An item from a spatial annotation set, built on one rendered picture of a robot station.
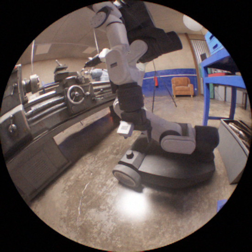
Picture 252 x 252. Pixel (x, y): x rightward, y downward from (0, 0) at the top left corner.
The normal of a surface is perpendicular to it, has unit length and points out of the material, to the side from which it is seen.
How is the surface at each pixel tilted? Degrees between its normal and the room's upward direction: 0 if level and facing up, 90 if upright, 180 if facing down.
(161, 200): 0
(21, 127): 90
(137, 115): 90
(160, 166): 0
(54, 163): 90
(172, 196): 0
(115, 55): 90
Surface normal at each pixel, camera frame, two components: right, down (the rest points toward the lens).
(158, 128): -0.51, 0.45
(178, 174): -0.21, -0.89
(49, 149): 0.86, 0.04
